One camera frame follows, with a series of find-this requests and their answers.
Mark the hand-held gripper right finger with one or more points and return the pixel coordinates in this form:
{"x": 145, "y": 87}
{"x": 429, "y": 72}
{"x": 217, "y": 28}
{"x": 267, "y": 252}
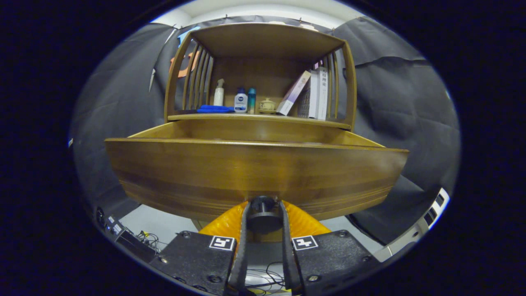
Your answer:
{"x": 287, "y": 259}

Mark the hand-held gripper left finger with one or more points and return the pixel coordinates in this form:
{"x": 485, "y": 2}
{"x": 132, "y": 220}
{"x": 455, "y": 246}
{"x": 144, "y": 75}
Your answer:
{"x": 242, "y": 259}

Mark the black round drawer knob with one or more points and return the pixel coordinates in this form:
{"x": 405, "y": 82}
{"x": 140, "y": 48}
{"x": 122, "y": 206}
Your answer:
{"x": 263, "y": 213}

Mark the wooden drawer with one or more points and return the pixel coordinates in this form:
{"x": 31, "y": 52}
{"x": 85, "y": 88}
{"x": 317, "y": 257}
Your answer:
{"x": 246, "y": 172}

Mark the wooden countertop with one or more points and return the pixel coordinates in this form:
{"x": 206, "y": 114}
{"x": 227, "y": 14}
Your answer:
{"x": 263, "y": 118}

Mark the wooden cabinet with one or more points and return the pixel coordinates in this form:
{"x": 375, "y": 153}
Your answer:
{"x": 267, "y": 39}

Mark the black electronic box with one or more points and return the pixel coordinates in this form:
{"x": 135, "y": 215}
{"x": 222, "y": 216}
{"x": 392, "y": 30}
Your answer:
{"x": 131, "y": 244}

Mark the white metal rack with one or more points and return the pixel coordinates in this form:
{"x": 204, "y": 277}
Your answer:
{"x": 427, "y": 218}

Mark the blue folded cloth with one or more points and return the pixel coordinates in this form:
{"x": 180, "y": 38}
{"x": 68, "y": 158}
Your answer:
{"x": 215, "y": 109}

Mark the beige lidded teacup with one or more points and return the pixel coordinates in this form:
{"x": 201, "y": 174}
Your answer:
{"x": 267, "y": 106}

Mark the dark patterned book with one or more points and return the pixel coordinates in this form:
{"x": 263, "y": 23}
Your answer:
{"x": 304, "y": 105}

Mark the white bottle with blue cap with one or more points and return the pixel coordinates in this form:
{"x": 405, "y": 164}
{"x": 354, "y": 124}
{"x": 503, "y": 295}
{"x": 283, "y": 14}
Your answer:
{"x": 241, "y": 102}

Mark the teal bottle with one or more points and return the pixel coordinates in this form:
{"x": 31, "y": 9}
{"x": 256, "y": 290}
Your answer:
{"x": 251, "y": 100}

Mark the white pump bottle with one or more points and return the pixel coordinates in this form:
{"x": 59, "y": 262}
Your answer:
{"x": 219, "y": 96}

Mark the plain white book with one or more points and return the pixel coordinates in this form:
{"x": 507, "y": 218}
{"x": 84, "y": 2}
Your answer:
{"x": 313, "y": 96}

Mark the purple and white book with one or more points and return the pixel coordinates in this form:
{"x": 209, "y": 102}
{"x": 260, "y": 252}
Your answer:
{"x": 294, "y": 93}

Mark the white book with black characters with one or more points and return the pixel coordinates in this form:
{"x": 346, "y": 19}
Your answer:
{"x": 323, "y": 94}

